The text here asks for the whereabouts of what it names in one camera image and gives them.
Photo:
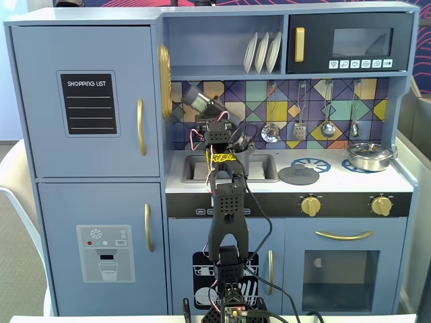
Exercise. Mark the steel slotted spatula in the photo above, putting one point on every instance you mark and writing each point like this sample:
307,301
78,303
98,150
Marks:
299,131

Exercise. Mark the gold toy telephone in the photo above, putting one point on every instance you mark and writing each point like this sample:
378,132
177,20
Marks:
165,80

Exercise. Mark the robot controller board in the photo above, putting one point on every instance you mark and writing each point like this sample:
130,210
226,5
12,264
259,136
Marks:
235,313

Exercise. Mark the steel serving spoon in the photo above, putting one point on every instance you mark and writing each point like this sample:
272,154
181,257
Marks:
354,128

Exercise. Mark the bare wrist camera board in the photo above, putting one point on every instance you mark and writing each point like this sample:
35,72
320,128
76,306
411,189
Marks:
242,140

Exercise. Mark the robot arm base mount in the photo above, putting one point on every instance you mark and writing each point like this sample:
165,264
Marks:
210,316

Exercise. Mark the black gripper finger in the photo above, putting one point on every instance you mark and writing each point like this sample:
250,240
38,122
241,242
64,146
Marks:
203,113
219,106

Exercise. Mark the black microwave door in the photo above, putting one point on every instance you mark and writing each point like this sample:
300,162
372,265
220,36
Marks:
320,33

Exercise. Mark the gray plastic pot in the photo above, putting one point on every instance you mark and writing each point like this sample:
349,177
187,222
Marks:
243,161

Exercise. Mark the gold stove knob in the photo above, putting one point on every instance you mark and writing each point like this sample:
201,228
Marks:
310,206
381,206

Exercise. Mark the gray pot lid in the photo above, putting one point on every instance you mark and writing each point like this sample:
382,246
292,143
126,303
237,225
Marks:
298,176

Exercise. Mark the white toy plate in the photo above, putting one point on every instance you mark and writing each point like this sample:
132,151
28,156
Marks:
261,54
273,52
250,55

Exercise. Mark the steel skimmer spoon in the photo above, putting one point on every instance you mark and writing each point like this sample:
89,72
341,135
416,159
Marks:
270,133

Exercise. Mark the gray toy sink basin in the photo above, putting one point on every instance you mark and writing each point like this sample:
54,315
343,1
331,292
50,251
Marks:
189,175

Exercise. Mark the white plastic chair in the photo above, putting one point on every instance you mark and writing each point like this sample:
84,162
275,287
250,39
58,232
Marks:
20,175

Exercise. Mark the steel ladle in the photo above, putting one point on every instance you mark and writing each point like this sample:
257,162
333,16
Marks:
328,129

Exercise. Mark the blue oven door window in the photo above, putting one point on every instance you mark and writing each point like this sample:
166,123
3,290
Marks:
387,255

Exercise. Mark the blue door shopping list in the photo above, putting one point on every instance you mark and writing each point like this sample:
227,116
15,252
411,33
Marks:
40,101

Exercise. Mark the blue door ice dispenser print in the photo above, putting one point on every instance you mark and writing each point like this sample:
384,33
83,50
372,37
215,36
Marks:
57,208

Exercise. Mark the steel pot with lid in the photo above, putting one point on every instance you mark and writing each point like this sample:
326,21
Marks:
370,159

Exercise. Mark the blue wooden toy kitchen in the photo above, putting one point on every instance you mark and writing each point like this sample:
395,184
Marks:
101,47

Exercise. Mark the blue door dishwasher print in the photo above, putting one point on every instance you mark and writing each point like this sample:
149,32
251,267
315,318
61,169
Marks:
182,235

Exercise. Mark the grey toy cup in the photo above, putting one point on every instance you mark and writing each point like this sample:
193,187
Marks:
195,97

